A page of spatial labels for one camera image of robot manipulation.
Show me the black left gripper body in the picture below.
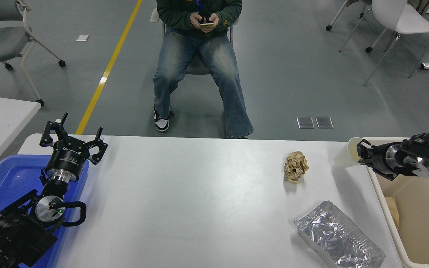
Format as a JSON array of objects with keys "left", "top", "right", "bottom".
[{"left": 45, "top": 141, "right": 90, "bottom": 175}]

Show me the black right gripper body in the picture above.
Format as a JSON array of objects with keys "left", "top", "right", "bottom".
[{"left": 367, "top": 144, "right": 395, "bottom": 181}]

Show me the white paper cup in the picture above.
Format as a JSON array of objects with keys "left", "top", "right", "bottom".
[{"left": 334, "top": 137, "right": 365, "bottom": 169}]

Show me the tan paper ball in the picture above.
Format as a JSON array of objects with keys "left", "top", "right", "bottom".
[{"left": 284, "top": 151, "right": 309, "bottom": 184}]

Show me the silver foil tray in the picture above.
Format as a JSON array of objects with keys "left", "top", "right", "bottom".
[{"left": 293, "top": 201, "right": 386, "bottom": 268}]

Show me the person's right hand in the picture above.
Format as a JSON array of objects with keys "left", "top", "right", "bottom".
[{"left": 190, "top": 12, "right": 206, "bottom": 30}]

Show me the person's left hand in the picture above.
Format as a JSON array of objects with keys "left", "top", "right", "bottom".
[{"left": 203, "top": 13, "right": 219, "bottom": 33}]

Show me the tan cardboard piece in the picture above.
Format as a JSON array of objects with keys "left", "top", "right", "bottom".
[{"left": 385, "top": 197, "right": 400, "bottom": 228}]

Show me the blue plastic tray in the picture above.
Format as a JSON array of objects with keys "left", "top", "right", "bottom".
[{"left": 0, "top": 154, "right": 90, "bottom": 268}]

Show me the large pale plastic bin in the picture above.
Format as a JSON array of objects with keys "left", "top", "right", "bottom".
[{"left": 363, "top": 137, "right": 429, "bottom": 268}]

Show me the white-legged caster chair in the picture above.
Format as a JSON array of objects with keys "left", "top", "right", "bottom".
[{"left": 325, "top": 0, "right": 399, "bottom": 53}]

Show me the person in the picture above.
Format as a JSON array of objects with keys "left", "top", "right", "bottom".
[{"left": 153, "top": 0, "right": 255, "bottom": 140}]

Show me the white chair with metal legs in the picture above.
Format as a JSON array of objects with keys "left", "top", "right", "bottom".
[{"left": 339, "top": 0, "right": 429, "bottom": 87}]

